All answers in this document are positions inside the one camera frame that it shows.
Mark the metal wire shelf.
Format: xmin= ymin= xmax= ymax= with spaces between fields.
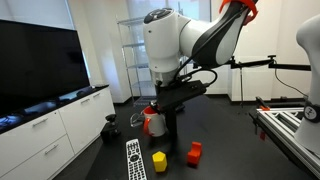
xmin=117 ymin=17 xmax=155 ymax=106

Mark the black television screen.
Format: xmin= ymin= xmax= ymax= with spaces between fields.
xmin=0 ymin=20 xmax=89 ymax=116

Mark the yellow hexagonal block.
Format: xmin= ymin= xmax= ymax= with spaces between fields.
xmin=152 ymin=151 xmax=167 ymax=172

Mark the black camera clamp mount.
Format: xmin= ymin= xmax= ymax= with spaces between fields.
xmin=100 ymin=114 xmax=121 ymax=143

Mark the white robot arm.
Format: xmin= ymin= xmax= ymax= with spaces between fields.
xmin=143 ymin=0 xmax=258 ymax=140

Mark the grey remote control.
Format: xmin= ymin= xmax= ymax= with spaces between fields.
xmin=126 ymin=139 xmax=147 ymax=180

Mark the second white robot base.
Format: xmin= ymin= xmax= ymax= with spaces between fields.
xmin=294 ymin=15 xmax=320 ymax=154

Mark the white red pitcher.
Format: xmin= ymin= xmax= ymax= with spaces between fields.
xmin=143 ymin=106 xmax=166 ymax=137

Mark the clear glass cup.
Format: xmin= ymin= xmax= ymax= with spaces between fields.
xmin=130 ymin=113 xmax=144 ymax=127

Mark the white sideboard cabinet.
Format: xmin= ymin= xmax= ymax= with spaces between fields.
xmin=0 ymin=88 xmax=115 ymax=180

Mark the orange plastic block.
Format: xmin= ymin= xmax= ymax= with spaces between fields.
xmin=187 ymin=142 xmax=202 ymax=166

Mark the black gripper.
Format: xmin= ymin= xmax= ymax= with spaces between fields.
xmin=157 ymin=80 xmax=206 ymax=151

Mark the aluminium extrusion frame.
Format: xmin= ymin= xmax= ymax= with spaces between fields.
xmin=249 ymin=107 xmax=320 ymax=180

